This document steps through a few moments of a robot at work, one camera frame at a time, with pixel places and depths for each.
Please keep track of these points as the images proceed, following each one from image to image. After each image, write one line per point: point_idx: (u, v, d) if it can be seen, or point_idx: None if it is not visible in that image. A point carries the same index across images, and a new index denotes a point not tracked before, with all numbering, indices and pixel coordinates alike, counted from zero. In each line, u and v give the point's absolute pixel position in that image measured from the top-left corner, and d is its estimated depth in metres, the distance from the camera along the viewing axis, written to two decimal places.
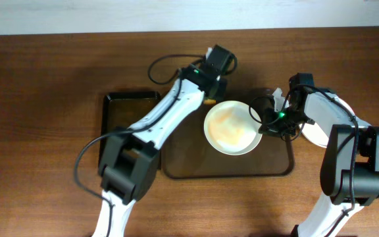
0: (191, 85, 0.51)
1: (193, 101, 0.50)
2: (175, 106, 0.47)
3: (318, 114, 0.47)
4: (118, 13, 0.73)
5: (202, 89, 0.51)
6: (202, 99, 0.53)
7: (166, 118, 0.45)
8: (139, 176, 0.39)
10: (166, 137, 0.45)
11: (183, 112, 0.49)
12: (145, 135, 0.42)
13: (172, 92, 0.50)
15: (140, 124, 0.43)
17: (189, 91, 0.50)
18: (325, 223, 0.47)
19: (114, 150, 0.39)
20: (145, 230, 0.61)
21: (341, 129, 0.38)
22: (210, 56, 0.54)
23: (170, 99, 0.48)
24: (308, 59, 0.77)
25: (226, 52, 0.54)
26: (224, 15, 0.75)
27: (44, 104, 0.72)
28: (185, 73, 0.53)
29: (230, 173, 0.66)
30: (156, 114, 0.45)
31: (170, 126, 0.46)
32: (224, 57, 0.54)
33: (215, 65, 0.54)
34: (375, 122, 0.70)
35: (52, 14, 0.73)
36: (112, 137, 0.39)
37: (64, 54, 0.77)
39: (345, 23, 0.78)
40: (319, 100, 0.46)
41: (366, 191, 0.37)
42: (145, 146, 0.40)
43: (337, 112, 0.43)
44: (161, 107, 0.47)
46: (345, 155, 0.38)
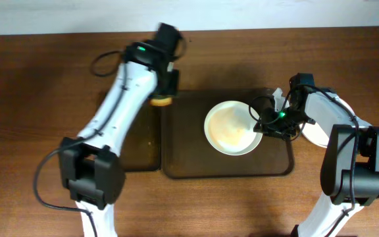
0: (137, 67, 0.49)
1: (143, 86, 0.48)
2: (125, 99, 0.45)
3: (318, 114, 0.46)
4: (120, 13, 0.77)
5: (152, 68, 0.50)
6: (157, 76, 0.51)
7: (118, 115, 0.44)
8: (103, 182, 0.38)
10: (123, 130, 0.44)
11: (135, 101, 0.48)
12: (98, 139, 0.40)
13: (119, 81, 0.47)
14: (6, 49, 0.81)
15: (90, 130, 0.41)
17: (137, 76, 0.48)
18: (324, 223, 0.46)
19: (70, 164, 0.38)
20: (146, 230, 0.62)
21: (341, 130, 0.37)
22: (159, 33, 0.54)
23: (118, 90, 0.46)
24: (304, 58, 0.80)
25: (174, 29, 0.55)
26: (224, 16, 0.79)
27: (47, 105, 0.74)
28: (131, 53, 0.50)
29: (230, 174, 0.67)
30: (106, 112, 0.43)
31: (124, 117, 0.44)
32: (172, 35, 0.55)
33: (167, 42, 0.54)
34: (371, 121, 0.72)
35: (57, 14, 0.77)
36: (64, 152, 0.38)
37: (70, 58, 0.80)
39: (339, 23, 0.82)
40: (320, 100, 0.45)
41: (366, 191, 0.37)
42: (101, 153, 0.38)
43: (337, 112, 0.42)
44: (109, 100, 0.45)
46: (346, 155, 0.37)
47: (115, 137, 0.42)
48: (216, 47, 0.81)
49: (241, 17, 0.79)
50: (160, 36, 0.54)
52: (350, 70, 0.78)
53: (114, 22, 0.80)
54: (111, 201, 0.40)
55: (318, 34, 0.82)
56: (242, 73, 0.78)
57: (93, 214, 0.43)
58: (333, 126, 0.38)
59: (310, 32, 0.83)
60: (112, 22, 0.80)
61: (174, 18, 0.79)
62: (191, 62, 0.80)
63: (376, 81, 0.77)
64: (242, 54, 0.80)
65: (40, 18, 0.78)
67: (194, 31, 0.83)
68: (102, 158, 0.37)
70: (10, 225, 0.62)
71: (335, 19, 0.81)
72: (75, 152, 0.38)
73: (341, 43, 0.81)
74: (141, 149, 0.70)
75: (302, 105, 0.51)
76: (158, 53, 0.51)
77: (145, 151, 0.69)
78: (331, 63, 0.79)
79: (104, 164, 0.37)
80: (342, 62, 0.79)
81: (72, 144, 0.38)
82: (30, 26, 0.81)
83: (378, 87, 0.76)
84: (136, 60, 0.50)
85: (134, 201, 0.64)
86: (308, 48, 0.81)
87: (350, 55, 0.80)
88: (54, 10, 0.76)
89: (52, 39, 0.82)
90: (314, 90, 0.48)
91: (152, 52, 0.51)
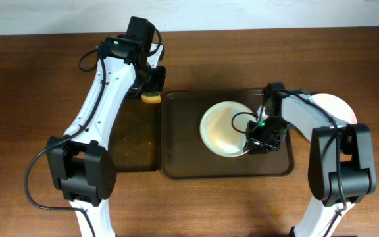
0: (116, 61, 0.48)
1: (124, 79, 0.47)
2: (106, 93, 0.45)
3: (295, 118, 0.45)
4: (119, 12, 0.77)
5: (129, 61, 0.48)
6: (134, 72, 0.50)
7: (102, 109, 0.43)
8: (95, 178, 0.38)
10: (108, 126, 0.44)
11: (118, 95, 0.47)
12: (85, 135, 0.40)
13: (99, 76, 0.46)
14: (4, 49, 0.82)
15: (75, 127, 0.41)
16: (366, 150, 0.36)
17: (116, 70, 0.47)
18: (319, 226, 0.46)
19: (58, 164, 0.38)
20: (146, 230, 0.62)
21: (320, 133, 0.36)
22: (129, 27, 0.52)
23: (98, 85, 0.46)
24: (303, 58, 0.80)
25: (145, 21, 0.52)
26: (225, 16, 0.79)
27: (46, 105, 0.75)
28: (106, 49, 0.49)
29: (230, 173, 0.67)
30: (89, 108, 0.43)
31: (108, 113, 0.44)
32: (142, 24, 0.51)
33: (138, 33, 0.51)
34: (372, 120, 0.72)
35: (56, 13, 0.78)
36: (50, 152, 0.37)
37: (70, 58, 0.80)
39: (339, 23, 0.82)
40: (293, 104, 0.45)
41: (356, 189, 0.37)
42: (87, 147, 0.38)
43: (315, 114, 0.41)
44: (91, 95, 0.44)
46: (331, 158, 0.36)
47: (101, 130, 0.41)
48: (216, 47, 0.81)
49: (241, 17, 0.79)
50: (129, 30, 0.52)
52: (350, 70, 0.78)
53: (114, 22, 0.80)
54: (105, 196, 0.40)
55: (317, 33, 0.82)
56: (242, 73, 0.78)
57: (89, 212, 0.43)
58: (312, 132, 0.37)
59: (309, 31, 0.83)
60: (112, 22, 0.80)
61: (173, 18, 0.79)
62: (191, 62, 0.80)
63: (376, 81, 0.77)
64: (242, 54, 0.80)
65: (41, 18, 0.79)
67: (194, 30, 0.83)
68: (90, 153, 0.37)
70: (8, 225, 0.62)
71: (335, 19, 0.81)
72: (64, 150, 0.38)
73: (341, 43, 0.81)
74: (142, 149, 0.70)
75: (277, 110, 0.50)
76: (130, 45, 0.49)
77: (145, 151, 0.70)
78: (331, 62, 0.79)
79: (94, 160, 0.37)
80: (342, 62, 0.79)
81: (57, 142, 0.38)
82: (31, 26, 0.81)
83: (378, 87, 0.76)
84: (114, 55, 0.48)
85: (134, 201, 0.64)
86: (308, 48, 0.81)
87: (350, 55, 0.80)
88: (55, 10, 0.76)
89: (51, 39, 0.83)
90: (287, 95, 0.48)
91: (125, 46, 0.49)
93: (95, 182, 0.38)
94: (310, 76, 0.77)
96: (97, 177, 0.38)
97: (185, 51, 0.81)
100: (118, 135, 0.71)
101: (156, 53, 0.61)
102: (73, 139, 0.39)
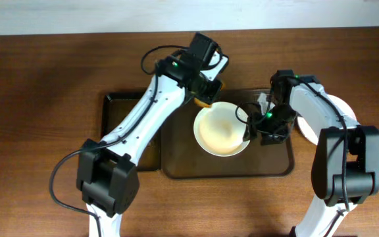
0: (170, 81, 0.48)
1: (173, 101, 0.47)
2: (151, 111, 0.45)
3: (304, 108, 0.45)
4: (119, 13, 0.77)
5: (181, 85, 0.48)
6: (185, 94, 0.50)
7: (143, 126, 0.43)
8: (117, 192, 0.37)
10: (145, 144, 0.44)
11: (163, 114, 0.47)
12: (120, 147, 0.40)
13: (149, 93, 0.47)
14: (2, 49, 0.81)
15: (113, 136, 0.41)
16: (372, 152, 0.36)
17: (168, 90, 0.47)
18: (319, 228, 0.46)
19: (87, 166, 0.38)
20: (146, 230, 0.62)
21: (329, 133, 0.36)
22: (191, 44, 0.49)
23: (145, 101, 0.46)
24: (303, 58, 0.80)
25: (209, 41, 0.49)
26: (225, 16, 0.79)
27: (45, 105, 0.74)
28: (164, 67, 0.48)
29: (231, 174, 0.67)
30: (130, 122, 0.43)
31: (148, 133, 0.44)
32: (204, 44, 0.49)
33: (197, 52, 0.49)
34: (372, 121, 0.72)
35: (54, 14, 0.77)
36: (85, 155, 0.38)
37: (69, 58, 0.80)
39: (338, 23, 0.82)
40: (304, 95, 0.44)
41: (358, 191, 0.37)
42: (120, 160, 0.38)
43: (325, 110, 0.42)
44: (137, 111, 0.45)
46: (336, 159, 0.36)
47: (137, 147, 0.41)
48: None
49: (241, 17, 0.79)
50: (191, 47, 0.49)
52: (349, 70, 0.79)
53: (114, 22, 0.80)
54: (120, 211, 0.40)
55: (316, 34, 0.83)
56: (242, 73, 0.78)
57: (102, 219, 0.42)
58: (322, 131, 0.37)
59: (308, 32, 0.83)
60: (112, 22, 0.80)
61: (173, 18, 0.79)
62: None
63: (375, 81, 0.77)
64: (242, 54, 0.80)
65: (41, 18, 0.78)
67: (194, 30, 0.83)
68: (121, 167, 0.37)
70: (7, 226, 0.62)
71: (335, 19, 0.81)
72: (96, 156, 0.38)
73: (340, 43, 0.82)
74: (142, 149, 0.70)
75: (287, 98, 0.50)
76: (189, 69, 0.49)
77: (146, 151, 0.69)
78: (331, 63, 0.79)
79: (122, 174, 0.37)
80: (342, 62, 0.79)
81: (92, 148, 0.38)
82: (30, 26, 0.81)
83: (377, 87, 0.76)
84: (169, 75, 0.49)
85: (135, 201, 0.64)
86: (308, 49, 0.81)
87: (349, 55, 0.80)
88: (55, 10, 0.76)
89: (50, 39, 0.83)
90: (299, 81, 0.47)
91: (182, 68, 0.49)
93: (115, 196, 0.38)
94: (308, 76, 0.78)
96: (120, 190, 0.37)
97: None
100: None
101: (217, 67, 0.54)
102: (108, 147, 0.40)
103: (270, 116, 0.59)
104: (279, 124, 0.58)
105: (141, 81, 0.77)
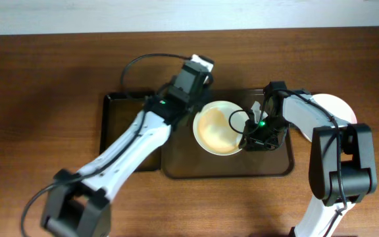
0: (155, 118, 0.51)
1: (157, 136, 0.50)
2: (133, 145, 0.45)
3: (297, 118, 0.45)
4: (118, 14, 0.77)
5: (168, 123, 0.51)
6: (169, 132, 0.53)
7: (123, 160, 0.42)
8: (87, 230, 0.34)
10: (122, 180, 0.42)
11: (144, 150, 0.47)
12: (96, 180, 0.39)
13: (134, 127, 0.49)
14: (2, 49, 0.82)
15: (91, 169, 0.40)
16: (366, 149, 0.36)
17: (153, 126, 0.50)
18: (318, 228, 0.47)
19: (58, 201, 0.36)
20: (146, 230, 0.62)
21: (322, 131, 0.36)
22: (177, 79, 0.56)
23: (130, 134, 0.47)
24: (302, 58, 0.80)
25: (198, 72, 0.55)
26: (224, 16, 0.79)
27: (45, 105, 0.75)
28: (151, 105, 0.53)
29: (231, 173, 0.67)
30: (108, 160, 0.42)
31: (126, 170, 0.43)
32: (193, 74, 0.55)
33: (185, 86, 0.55)
34: (372, 121, 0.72)
35: (52, 14, 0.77)
36: (58, 187, 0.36)
37: (68, 58, 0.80)
39: (338, 24, 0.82)
40: (295, 103, 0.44)
41: (356, 189, 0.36)
42: (95, 194, 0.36)
43: (316, 114, 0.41)
44: (120, 144, 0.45)
46: (331, 158, 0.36)
47: (113, 184, 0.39)
48: (216, 48, 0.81)
49: (241, 17, 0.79)
50: (177, 83, 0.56)
52: (350, 70, 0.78)
53: (114, 22, 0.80)
54: None
55: (316, 34, 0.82)
56: (242, 73, 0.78)
57: None
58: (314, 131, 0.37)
59: (308, 32, 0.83)
60: (111, 22, 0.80)
61: (173, 18, 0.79)
62: (191, 62, 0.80)
63: (376, 80, 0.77)
64: (242, 54, 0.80)
65: (40, 19, 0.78)
67: (194, 30, 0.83)
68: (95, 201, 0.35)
70: (7, 226, 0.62)
71: (335, 19, 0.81)
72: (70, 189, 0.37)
73: (341, 43, 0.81)
74: None
75: (279, 110, 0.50)
76: (175, 107, 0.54)
77: None
78: (332, 63, 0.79)
79: (97, 209, 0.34)
80: (342, 62, 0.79)
81: (66, 180, 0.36)
82: (29, 27, 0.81)
83: (378, 87, 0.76)
84: (154, 112, 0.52)
85: (134, 201, 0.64)
86: (308, 49, 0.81)
87: (350, 55, 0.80)
88: (55, 11, 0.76)
89: (49, 39, 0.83)
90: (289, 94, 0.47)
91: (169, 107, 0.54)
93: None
94: (308, 76, 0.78)
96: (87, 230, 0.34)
97: (185, 51, 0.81)
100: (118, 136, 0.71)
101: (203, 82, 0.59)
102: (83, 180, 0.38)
103: (263, 125, 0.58)
104: (272, 133, 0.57)
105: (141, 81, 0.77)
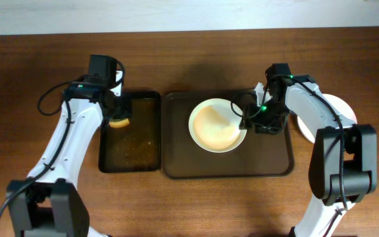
0: (79, 102, 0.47)
1: (91, 116, 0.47)
2: (72, 133, 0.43)
3: (299, 107, 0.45)
4: (118, 13, 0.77)
5: (96, 101, 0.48)
6: (101, 109, 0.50)
7: (66, 147, 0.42)
8: (66, 222, 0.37)
10: (75, 165, 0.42)
11: (84, 133, 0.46)
12: (50, 176, 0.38)
13: (64, 116, 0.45)
14: (2, 49, 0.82)
15: (40, 166, 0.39)
16: (368, 151, 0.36)
17: (81, 108, 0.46)
18: (317, 228, 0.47)
19: (24, 210, 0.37)
20: (146, 230, 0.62)
21: (326, 133, 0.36)
22: (89, 66, 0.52)
23: (64, 125, 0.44)
24: (302, 58, 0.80)
25: (106, 58, 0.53)
26: (224, 16, 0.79)
27: (45, 105, 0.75)
28: (72, 93, 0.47)
29: (231, 174, 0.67)
30: (52, 153, 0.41)
31: (75, 154, 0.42)
32: (104, 60, 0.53)
33: (100, 72, 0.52)
34: (372, 121, 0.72)
35: (53, 14, 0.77)
36: (16, 197, 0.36)
37: (68, 58, 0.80)
39: (338, 23, 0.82)
40: (300, 93, 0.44)
41: (356, 189, 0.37)
42: (54, 187, 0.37)
43: (320, 109, 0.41)
44: (56, 137, 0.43)
46: (333, 159, 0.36)
47: (67, 170, 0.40)
48: (216, 47, 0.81)
49: (240, 17, 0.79)
50: (91, 68, 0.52)
52: (349, 70, 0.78)
53: (114, 21, 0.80)
54: None
55: (316, 34, 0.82)
56: (241, 73, 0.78)
57: None
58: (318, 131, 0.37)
59: (309, 32, 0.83)
60: (111, 22, 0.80)
61: (173, 17, 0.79)
62: (191, 61, 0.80)
63: (376, 80, 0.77)
64: (242, 54, 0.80)
65: (41, 18, 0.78)
67: (194, 30, 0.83)
68: (56, 195, 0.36)
70: (6, 226, 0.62)
71: (335, 19, 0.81)
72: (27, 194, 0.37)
73: (341, 42, 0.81)
74: (143, 149, 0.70)
75: (282, 97, 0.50)
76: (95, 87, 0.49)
77: (146, 150, 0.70)
78: (332, 62, 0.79)
79: (61, 198, 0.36)
80: (342, 62, 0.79)
81: (20, 189, 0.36)
82: (29, 26, 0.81)
83: (378, 87, 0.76)
84: (77, 97, 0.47)
85: (135, 201, 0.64)
86: (308, 48, 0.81)
87: (350, 55, 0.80)
88: (55, 10, 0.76)
89: (49, 39, 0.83)
90: (293, 82, 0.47)
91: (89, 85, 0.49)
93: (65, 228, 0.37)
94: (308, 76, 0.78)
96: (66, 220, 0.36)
97: (185, 51, 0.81)
100: (119, 135, 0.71)
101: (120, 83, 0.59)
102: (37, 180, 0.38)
103: (265, 109, 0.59)
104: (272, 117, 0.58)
105: (141, 81, 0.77)
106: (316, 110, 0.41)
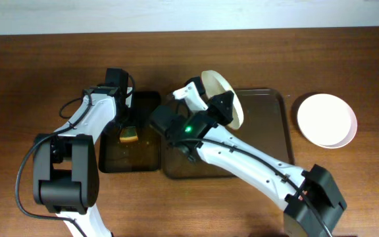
0: (99, 95, 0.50)
1: (108, 105, 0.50)
2: (91, 111, 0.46)
3: (226, 166, 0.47)
4: (118, 13, 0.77)
5: (112, 95, 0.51)
6: (116, 106, 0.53)
7: (87, 118, 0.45)
8: (82, 176, 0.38)
10: (93, 135, 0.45)
11: (101, 118, 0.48)
12: (71, 133, 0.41)
13: (86, 100, 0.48)
14: (1, 49, 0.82)
15: (65, 126, 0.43)
16: (331, 191, 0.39)
17: (101, 98, 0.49)
18: None
19: (45, 161, 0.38)
20: (146, 229, 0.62)
21: (293, 213, 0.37)
22: (106, 76, 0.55)
23: (84, 106, 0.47)
24: (301, 58, 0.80)
25: (121, 70, 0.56)
26: (225, 16, 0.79)
27: (44, 104, 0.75)
28: (93, 91, 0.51)
29: (231, 174, 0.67)
30: (75, 118, 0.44)
31: (93, 126, 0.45)
32: (118, 72, 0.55)
33: (114, 80, 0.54)
34: (372, 121, 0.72)
35: (52, 14, 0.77)
36: (41, 147, 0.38)
37: (68, 57, 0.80)
39: (337, 24, 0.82)
40: (216, 155, 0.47)
41: (336, 219, 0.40)
42: (75, 138, 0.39)
43: (256, 170, 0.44)
44: (78, 112, 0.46)
46: (313, 223, 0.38)
47: (87, 132, 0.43)
48: (216, 47, 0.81)
49: (240, 17, 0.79)
50: (106, 78, 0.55)
52: (349, 70, 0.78)
53: (114, 22, 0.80)
54: (89, 204, 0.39)
55: (316, 34, 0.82)
56: (241, 73, 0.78)
57: (78, 220, 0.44)
58: (288, 199, 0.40)
59: (308, 32, 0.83)
60: (111, 22, 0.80)
61: (173, 17, 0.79)
62: (191, 61, 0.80)
63: (376, 79, 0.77)
64: (242, 54, 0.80)
65: (40, 20, 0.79)
67: (194, 30, 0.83)
68: (77, 143, 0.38)
70: (6, 225, 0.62)
71: (335, 18, 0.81)
72: (50, 145, 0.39)
73: (340, 42, 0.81)
74: (142, 149, 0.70)
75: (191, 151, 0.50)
76: (109, 89, 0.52)
77: (145, 150, 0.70)
78: (331, 62, 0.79)
79: (81, 148, 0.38)
80: (341, 62, 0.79)
81: (44, 137, 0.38)
82: (28, 27, 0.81)
83: (378, 87, 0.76)
84: (95, 94, 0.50)
85: (133, 201, 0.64)
86: (308, 48, 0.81)
87: (350, 55, 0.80)
88: (55, 10, 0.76)
89: (48, 39, 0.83)
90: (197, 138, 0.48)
91: (104, 89, 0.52)
93: (79, 181, 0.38)
94: (308, 75, 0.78)
96: (82, 168, 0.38)
97: (186, 51, 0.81)
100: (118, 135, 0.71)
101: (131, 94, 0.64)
102: (60, 134, 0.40)
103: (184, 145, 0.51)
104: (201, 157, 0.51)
105: (141, 81, 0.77)
106: (254, 174, 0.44)
